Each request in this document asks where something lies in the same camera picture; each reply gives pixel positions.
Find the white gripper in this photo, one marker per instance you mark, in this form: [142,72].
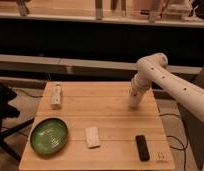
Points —
[135,97]

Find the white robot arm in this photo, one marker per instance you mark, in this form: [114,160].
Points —
[152,69]

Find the green ceramic bowl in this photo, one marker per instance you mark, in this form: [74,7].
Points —
[49,136]

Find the black remote control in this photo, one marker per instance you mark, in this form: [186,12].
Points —
[142,148]

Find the white rectangular sponge block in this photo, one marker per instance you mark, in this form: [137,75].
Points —
[92,137]

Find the white bottle lying down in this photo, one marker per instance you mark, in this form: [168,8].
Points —
[56,98]

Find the black office chair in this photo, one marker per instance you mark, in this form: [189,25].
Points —
[8,111]

